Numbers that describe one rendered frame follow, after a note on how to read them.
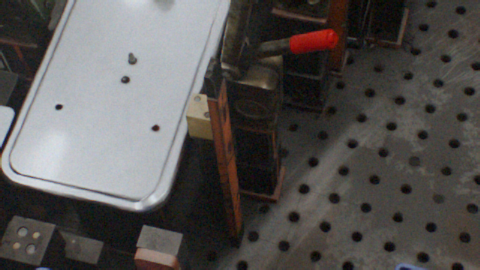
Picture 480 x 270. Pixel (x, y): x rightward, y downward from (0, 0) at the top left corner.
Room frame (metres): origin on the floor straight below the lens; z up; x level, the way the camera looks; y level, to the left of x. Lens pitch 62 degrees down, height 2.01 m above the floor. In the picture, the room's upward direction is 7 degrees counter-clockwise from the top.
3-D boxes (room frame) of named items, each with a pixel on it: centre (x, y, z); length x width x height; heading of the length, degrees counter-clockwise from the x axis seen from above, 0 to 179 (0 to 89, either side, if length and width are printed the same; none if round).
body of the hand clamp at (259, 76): (0.60, -0.03, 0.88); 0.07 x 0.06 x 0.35; 69
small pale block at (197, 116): (0.54, 0.04, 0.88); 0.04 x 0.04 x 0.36; 69
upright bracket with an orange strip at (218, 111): (0.51, 0.02, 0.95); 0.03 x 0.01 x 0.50; 159
